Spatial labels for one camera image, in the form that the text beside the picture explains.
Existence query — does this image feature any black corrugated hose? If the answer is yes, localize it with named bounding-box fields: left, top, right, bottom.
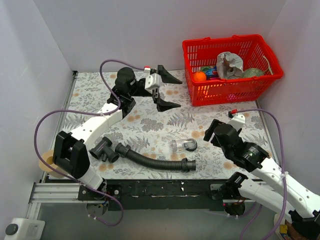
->
left=114, top=142, right=197, bottom=172

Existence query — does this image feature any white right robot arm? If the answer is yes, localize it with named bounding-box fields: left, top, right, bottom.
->
left=203, top=119, right=320, bottom=240

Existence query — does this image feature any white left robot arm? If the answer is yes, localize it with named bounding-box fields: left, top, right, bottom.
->
left=52, top=65, right=182, bottom=200

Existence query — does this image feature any orange fruit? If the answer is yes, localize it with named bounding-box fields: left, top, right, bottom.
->
left=193, top=71, right=207, bottom=83

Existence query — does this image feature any floral table mat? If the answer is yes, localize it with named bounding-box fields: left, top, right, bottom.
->
left=57, top=69, right=280, bottom=180

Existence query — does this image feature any colourful snack packet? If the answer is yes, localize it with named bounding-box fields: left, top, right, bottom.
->
left=199, top=65, right=219, bottom=80

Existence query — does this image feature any crumpled grey paper bag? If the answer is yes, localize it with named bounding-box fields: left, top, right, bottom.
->
left=216, top=51, right=244, bottom=80

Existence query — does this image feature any green netted melon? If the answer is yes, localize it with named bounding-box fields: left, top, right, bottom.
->
left=241, top=55, right=274, bottom=79

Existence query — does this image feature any grey tee pipe fitting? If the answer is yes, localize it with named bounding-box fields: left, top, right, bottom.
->
left=89, top=137, right=120, bottom=163

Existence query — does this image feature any red plastic basket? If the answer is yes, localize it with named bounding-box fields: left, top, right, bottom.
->
left=182, top=34, right=284, bottom=106

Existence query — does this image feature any beige tape roll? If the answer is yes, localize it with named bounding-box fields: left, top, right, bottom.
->
left=38, top=149, right=66, bottom=179

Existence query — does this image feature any brown item in white cup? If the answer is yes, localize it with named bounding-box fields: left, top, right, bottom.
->
left=275, top=218, right=298, bottom=240

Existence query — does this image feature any white grey button device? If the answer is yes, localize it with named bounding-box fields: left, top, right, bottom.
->
left=4, top=218, right=46, bottom=240

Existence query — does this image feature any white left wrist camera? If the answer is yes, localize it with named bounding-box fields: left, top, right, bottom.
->
left=143, top=66, right=162, bottom=93

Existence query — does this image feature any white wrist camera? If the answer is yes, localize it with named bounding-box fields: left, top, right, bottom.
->
left=143, top=66, right=162, bottom=93
left=228, top=109, right=246, bottom=131

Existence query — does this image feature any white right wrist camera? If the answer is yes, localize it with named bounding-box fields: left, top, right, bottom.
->
left=228, top=109, right=246, bottom=131

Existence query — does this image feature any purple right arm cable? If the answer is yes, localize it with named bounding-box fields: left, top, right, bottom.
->
left=234, top=107, right=288, bottom=240

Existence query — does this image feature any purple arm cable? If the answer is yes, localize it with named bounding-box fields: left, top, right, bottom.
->
left=33, top=58, right=146, bottom=227
left=234, top=107, right=288, bottom=240

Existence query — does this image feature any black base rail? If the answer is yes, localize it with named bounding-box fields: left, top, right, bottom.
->
left=77, top=178, right=248, bottom=211

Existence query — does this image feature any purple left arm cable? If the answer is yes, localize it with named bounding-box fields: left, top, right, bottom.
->
left=33, top=58, right=146, bottom=227

